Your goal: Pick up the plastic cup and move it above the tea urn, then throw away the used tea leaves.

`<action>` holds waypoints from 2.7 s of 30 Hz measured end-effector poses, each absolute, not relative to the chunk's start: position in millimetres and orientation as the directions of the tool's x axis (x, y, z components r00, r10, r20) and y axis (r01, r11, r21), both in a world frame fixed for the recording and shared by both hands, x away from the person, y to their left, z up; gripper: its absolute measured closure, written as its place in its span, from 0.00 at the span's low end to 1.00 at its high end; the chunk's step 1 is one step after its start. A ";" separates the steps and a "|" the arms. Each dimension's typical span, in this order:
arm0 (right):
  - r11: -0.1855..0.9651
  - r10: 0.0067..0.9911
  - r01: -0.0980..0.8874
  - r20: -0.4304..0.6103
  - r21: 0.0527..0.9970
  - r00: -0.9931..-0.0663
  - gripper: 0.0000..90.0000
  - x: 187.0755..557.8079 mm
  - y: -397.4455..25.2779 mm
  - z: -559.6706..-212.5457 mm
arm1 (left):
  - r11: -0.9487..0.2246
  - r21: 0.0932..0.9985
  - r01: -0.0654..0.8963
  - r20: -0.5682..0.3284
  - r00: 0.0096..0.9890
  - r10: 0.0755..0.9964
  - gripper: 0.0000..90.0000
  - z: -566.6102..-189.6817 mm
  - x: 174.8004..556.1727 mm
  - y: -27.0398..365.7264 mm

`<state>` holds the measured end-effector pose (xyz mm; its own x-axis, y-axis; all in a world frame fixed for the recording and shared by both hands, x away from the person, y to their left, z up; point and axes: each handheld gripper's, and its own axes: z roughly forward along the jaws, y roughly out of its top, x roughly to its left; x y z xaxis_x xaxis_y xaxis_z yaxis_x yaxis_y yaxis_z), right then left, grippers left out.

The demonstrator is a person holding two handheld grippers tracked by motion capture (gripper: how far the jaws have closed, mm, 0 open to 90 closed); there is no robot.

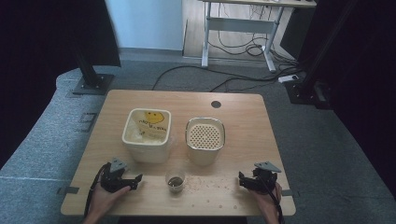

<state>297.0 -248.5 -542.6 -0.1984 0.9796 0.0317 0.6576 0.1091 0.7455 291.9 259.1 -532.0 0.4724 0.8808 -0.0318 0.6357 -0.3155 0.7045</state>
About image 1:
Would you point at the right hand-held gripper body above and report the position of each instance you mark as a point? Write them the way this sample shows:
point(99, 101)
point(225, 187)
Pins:
point(264, 182)

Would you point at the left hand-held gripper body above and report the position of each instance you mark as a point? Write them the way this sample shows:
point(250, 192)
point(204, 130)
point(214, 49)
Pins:
point(112, 182)

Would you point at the person's left hand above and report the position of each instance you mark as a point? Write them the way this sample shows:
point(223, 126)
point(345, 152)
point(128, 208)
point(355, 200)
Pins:
point(104, 200)

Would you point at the person's right hand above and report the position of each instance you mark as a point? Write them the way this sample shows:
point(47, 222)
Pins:
point(270, 202)

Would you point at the grey tape strip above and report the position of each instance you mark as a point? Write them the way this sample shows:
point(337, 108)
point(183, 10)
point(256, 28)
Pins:
point(67, 190)
point(288, 193)

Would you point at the cream square plastic bin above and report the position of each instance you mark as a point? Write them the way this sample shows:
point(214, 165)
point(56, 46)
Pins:
point(148, 152)

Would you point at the scattered grains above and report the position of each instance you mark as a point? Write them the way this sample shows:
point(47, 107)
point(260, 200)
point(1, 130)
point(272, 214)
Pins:
point(211, 183)

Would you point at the small clear plastic cup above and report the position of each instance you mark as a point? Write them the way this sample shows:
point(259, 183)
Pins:
point(175, 182)

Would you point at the cream container with perforated insert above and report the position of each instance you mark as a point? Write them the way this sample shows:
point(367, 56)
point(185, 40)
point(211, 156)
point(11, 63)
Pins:
point(205, 137)

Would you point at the round grey table grommet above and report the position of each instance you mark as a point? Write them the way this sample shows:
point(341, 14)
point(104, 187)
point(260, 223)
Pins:
point(216, 104)

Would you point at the black angled metal stand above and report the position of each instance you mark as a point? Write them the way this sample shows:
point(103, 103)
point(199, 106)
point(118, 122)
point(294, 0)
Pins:
point(306, 90)

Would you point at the white power strip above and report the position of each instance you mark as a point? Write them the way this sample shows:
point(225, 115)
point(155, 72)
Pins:
point(288, 78)

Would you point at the dark curtain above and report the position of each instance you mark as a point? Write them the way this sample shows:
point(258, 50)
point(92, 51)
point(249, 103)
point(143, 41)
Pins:
point(37, 62)
point(364, 93)

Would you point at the black stand with base plate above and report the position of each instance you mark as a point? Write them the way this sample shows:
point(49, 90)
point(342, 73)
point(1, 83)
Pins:
point(91, 79)

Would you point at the white metal desk frame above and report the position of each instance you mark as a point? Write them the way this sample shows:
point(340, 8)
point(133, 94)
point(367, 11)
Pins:
point(239, 25)

